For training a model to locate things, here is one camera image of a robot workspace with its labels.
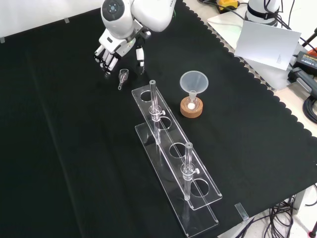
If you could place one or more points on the black power adapter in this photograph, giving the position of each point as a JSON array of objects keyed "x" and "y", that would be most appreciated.
[{"x": 307, "y": 59}]

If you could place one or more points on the pale board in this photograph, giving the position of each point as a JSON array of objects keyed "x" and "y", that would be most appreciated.
[{"x": 267, "y": 44}]

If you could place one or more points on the translucent plastic funnel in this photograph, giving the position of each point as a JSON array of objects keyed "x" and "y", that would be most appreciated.
[{"x": 193, "y": 80}]

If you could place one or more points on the clear acrylic funnel stand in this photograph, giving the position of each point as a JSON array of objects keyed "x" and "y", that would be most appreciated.
[{"x": 173, "y": 158}]

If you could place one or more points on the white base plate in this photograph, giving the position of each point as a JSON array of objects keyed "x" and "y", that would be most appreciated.
[{"x": 223, "y": 24}]

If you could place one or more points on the yellow stop button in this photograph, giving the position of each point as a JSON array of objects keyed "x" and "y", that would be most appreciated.
[{"x": 226, "y": 4}]

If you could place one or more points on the black tripod leg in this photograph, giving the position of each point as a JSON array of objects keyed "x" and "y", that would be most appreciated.
[{"x": 309, "y": 39}]

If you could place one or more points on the clear tape strip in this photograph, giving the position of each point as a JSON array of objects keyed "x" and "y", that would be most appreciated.
[
  {"x": 241, "y": 211},
  {"x": 2, "y": 40},
  {"x": 67, "y": 20}
]

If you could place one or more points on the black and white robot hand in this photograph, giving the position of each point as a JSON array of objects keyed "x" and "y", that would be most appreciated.
[{"x": 112, "y": 44}]

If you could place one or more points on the black table cloth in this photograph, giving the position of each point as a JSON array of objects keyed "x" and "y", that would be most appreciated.
[{"x": 74, "y": 148}]

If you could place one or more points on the clear glass weighing funnel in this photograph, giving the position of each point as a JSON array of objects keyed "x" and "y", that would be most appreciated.
[{"x": 123, "y": 76}]

